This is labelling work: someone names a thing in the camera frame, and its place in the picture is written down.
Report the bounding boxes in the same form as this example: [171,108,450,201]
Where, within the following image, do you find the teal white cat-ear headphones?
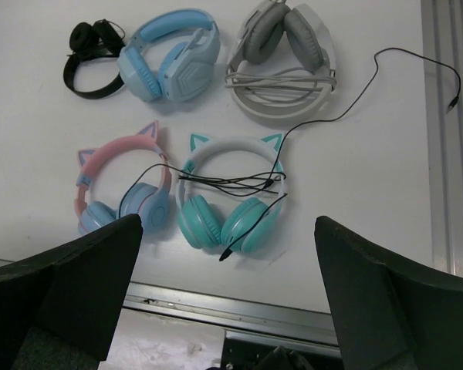
[175,133,286,261]

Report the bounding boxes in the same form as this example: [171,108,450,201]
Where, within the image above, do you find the white grey gaming headphones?
[225,1,337,125]

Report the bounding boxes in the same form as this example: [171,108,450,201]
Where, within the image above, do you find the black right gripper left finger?
[0,214,143,369]

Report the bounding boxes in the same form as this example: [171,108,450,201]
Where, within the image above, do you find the light blue gaming headphones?
[117,8,221,103]

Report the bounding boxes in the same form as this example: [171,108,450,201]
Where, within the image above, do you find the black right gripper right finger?
[314,216,463,369]

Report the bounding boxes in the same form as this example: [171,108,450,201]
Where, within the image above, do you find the aluminium side rail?
[421,1,463,277]

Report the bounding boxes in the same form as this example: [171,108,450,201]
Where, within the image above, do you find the pink blue cat-ear headphones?
[74,120,172,235]

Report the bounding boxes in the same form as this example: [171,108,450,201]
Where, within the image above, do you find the aluminium front rail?
[123,281,338,347]

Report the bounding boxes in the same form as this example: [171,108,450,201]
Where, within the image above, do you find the black audio cable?
[118,47,462,262]

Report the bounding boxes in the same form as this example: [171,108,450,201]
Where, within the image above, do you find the black on-ear headphones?
[63,18,126,100]

